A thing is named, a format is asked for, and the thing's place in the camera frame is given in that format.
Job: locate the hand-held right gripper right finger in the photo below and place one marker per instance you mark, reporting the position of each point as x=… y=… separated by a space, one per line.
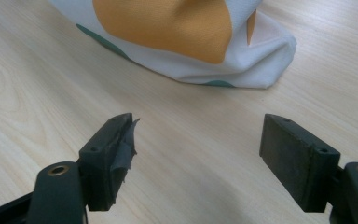
x=304 y=168

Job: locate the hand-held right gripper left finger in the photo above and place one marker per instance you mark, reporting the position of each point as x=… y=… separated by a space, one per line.
x=102 y=168

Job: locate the white cloth with orange patches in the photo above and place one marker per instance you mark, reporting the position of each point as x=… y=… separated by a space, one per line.
x=180 y=37

